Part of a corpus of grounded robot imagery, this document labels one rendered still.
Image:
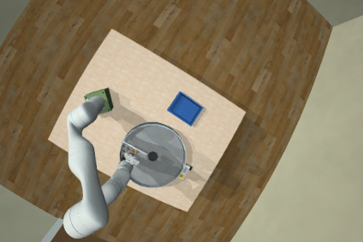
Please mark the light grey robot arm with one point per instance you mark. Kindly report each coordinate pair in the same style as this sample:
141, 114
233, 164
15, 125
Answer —
91, 213

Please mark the grey round turning table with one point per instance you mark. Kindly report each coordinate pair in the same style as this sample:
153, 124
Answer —
160, 153

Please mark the blue rectangular crate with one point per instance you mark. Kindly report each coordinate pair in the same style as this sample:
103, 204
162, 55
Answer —
185, 108

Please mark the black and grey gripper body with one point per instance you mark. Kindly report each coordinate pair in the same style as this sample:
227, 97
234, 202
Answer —
130, 160

